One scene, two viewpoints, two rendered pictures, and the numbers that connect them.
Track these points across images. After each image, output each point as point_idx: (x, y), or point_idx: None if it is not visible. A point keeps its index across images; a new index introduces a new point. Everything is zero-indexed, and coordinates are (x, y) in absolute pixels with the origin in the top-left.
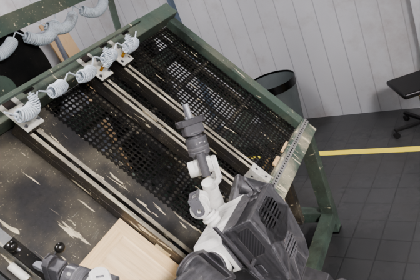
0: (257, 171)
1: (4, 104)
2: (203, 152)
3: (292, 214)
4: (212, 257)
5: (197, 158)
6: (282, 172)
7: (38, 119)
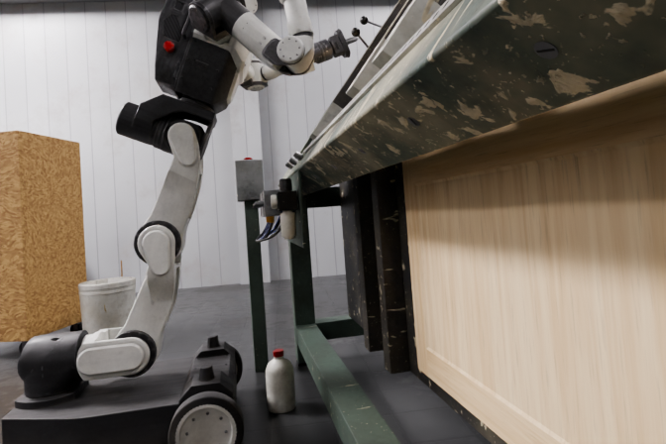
0: (398, 21)
1: None
2: None
3: (158, 30)
4: None
5: None
6: (397, 56)
7: None
